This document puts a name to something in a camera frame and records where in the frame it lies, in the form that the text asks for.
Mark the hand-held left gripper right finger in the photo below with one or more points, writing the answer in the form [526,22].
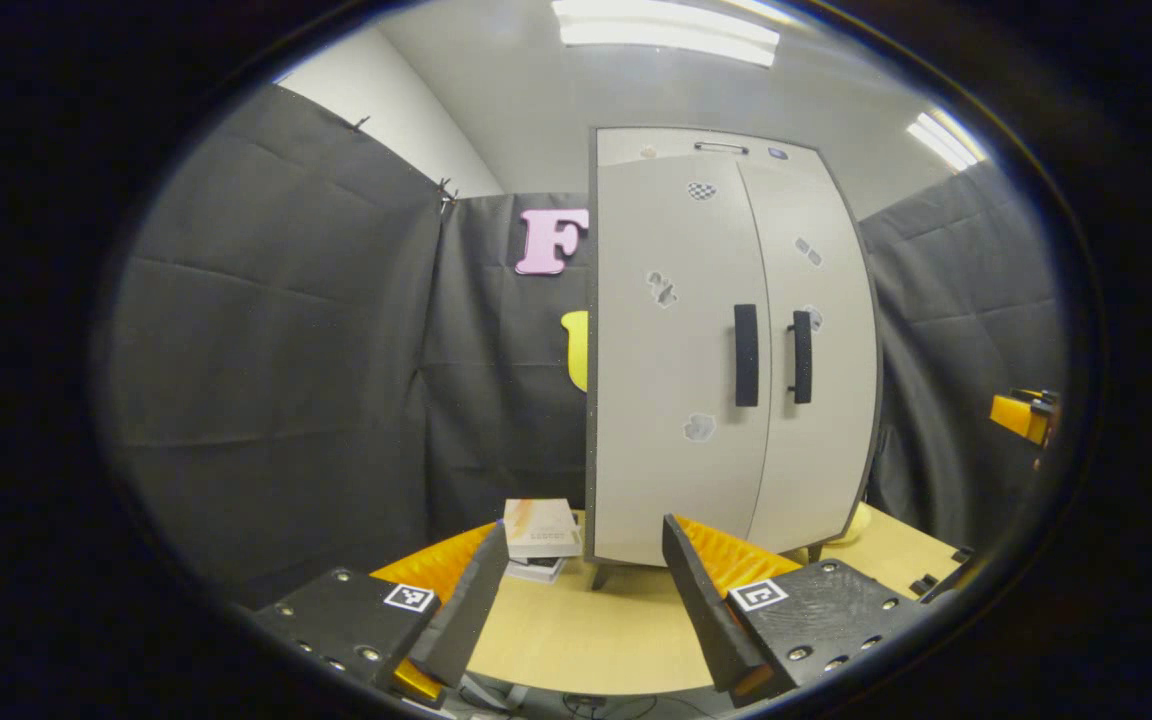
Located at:
[701,610]

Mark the small ceiling light panel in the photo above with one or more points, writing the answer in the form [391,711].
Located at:
[946,140]

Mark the small black clamp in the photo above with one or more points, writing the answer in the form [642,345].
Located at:
[923,585]

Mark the black backdrop cloth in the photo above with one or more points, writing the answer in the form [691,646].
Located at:
[266,350]

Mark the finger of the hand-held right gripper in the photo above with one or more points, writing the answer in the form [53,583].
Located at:
[1021,415]

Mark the white cover book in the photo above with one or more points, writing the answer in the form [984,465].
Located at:
[534,570]

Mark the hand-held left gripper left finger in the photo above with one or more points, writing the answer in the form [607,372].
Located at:
[456,620]

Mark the grey shoe cabinet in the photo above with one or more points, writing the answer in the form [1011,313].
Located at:
[636,145]

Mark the large ceiling light panel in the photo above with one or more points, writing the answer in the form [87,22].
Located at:
[666,30]

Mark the grey cabinet door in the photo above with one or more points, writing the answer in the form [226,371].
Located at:
[836,400]
[666,380]

